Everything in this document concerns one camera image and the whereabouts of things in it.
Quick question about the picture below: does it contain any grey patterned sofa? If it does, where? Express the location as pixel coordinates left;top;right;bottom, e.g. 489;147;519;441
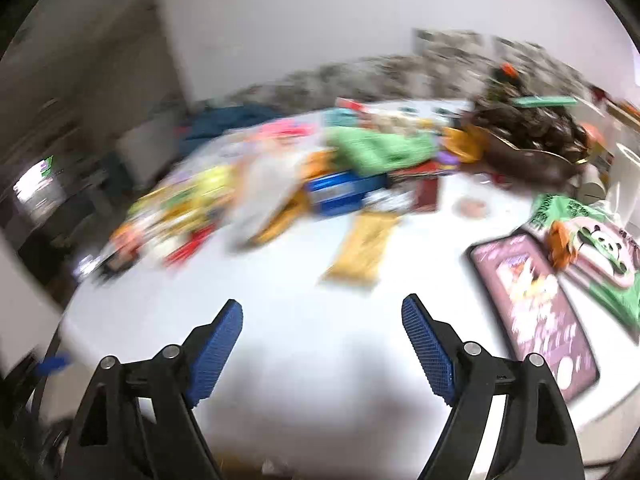
190;52;501;113

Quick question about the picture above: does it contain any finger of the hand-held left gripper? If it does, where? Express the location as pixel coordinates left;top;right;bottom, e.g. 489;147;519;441
34;354;72;375

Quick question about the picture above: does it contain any yellow brown snack packet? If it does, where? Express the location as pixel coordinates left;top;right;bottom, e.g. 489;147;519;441
320;210;401;288

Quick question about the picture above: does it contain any green comb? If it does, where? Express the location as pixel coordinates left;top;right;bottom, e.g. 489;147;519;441
512;95;578;108

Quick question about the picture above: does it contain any bright window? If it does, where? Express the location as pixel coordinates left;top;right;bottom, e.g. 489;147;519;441
12;157;65;202

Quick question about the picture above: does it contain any grey patterned cushion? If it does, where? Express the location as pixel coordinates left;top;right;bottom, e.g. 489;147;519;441
492;36;588;88

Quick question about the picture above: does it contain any orange wrapper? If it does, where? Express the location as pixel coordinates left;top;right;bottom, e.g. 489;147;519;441
546;219;585;270

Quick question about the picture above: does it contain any white plastic bag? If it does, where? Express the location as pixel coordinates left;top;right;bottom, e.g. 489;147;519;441
227;150;311;248

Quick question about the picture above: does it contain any blue box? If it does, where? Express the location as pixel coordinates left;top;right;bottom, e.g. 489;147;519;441
305;171;391;217

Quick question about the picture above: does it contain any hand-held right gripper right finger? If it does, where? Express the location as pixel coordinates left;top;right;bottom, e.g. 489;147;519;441
401;294;586;480

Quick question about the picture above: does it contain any orange packet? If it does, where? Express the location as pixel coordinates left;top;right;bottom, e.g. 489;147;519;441
442;125;493;163

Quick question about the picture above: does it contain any red snack packet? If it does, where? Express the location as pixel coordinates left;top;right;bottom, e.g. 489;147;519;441
165;225;217;267

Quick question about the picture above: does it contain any blue cloth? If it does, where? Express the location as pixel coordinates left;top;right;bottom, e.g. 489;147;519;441
180;102;281;143

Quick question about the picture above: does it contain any pink round lid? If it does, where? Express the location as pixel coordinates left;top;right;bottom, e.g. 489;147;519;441
452;197;491;219

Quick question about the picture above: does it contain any pink toy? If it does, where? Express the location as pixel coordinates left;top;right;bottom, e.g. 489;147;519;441
260;117;316;141

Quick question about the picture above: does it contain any brown basket with dark contents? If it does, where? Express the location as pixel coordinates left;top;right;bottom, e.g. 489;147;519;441
465;80;591;186

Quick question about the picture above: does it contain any pile of colourful toys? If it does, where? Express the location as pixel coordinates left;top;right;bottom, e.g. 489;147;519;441
100;160;241;276

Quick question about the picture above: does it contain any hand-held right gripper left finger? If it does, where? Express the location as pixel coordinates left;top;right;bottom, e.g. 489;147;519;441
62;299;244;480

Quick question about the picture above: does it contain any dark red box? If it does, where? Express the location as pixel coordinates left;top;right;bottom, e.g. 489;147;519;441
390;167;441;212

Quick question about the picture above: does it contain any green panda packet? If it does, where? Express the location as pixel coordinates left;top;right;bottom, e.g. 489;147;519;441
527;194;640;346

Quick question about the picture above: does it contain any white paper roll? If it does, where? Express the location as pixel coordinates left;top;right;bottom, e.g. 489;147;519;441
575;142;640;206

